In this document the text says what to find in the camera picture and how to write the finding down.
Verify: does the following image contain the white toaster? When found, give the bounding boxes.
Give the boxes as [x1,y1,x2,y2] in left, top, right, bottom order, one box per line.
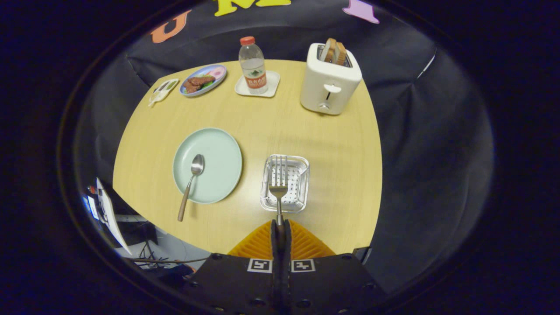
[300,42,363,116]

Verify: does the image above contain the white square coaster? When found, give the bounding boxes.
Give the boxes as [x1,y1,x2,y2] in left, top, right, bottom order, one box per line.
[234,70,280,98]

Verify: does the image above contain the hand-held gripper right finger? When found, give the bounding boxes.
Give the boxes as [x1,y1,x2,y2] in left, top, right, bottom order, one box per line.
[281,220,388,315]

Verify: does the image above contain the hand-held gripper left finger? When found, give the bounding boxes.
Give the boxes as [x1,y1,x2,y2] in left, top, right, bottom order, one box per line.
[182,220,282,315]

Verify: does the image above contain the black backdrop cloth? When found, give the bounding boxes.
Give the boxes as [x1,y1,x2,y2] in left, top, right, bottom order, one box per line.
[74,0,495,294]

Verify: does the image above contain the brown meat slices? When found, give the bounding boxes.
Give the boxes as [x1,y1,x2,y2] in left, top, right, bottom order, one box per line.
[183,76,216,93]

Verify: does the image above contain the metal spoon brown handle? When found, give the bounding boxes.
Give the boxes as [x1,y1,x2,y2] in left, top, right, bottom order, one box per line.
[177,154,205,222]

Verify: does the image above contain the brown toast slice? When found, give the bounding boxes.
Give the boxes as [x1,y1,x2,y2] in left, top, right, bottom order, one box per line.
[320,38,337,63]
[333,42,348,66]

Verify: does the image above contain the blue plate with food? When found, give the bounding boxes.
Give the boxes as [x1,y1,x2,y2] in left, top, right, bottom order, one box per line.
[179,64,227,97]

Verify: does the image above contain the metal fork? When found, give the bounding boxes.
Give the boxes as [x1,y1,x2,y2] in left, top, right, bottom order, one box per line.
[268,155,288,226]

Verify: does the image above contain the white sauce dish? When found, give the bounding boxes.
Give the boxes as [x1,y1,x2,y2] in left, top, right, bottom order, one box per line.
[148,78,179,108]

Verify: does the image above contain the light green plate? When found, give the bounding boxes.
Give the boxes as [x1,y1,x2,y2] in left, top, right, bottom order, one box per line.
[172,127,243,204]

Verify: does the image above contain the clear water bottle red cap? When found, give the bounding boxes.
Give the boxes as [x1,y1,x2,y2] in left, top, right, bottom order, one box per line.
[238,36,268,95]

